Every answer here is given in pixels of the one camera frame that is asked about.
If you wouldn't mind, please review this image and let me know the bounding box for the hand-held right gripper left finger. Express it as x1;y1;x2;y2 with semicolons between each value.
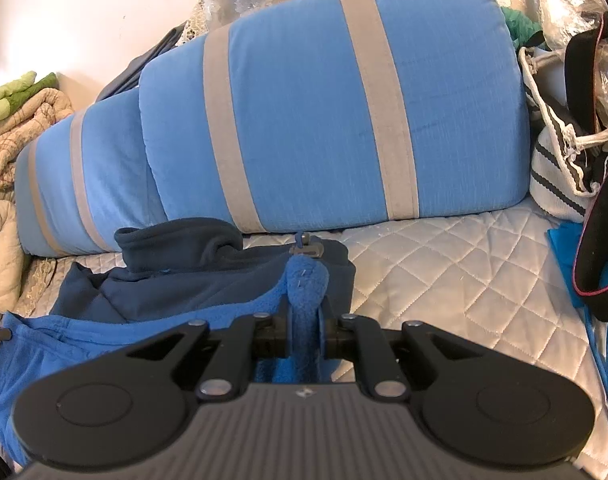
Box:
104;305;291;401

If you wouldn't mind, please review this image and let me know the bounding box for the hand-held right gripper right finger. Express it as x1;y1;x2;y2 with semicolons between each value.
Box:
318;310;505;401

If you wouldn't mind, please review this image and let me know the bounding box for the blue fleece jacket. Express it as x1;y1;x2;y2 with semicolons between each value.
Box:
0;217;357;466

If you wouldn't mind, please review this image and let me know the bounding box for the white quilted bedspread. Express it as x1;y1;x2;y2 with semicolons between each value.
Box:
0;200;608;480

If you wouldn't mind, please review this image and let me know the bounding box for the blue grey-striped cushion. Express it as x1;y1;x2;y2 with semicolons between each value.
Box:
14;87;157;258
139;0;530;233

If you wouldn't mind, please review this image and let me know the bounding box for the light blue plastic sheet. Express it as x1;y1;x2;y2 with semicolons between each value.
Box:
546;222;585;306

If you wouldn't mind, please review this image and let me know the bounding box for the white striped tote bag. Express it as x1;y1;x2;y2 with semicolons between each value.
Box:
519;45;608;223

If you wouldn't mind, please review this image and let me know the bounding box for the black bag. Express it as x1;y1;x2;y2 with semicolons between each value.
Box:
564;0;608;323

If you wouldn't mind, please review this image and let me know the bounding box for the grey folded cloth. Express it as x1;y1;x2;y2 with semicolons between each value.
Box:
96;25;185;103

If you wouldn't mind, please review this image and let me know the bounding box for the beige comforter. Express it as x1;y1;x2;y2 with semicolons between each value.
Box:
0;87;75;328

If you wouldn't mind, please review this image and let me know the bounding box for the green blanket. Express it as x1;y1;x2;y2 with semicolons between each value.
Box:
0;71;60;131

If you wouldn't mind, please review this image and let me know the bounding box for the green cloth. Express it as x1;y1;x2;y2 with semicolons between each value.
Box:
501;5;545;51

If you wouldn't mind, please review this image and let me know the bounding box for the blue cable coil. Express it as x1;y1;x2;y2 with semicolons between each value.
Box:
581;252;608;480

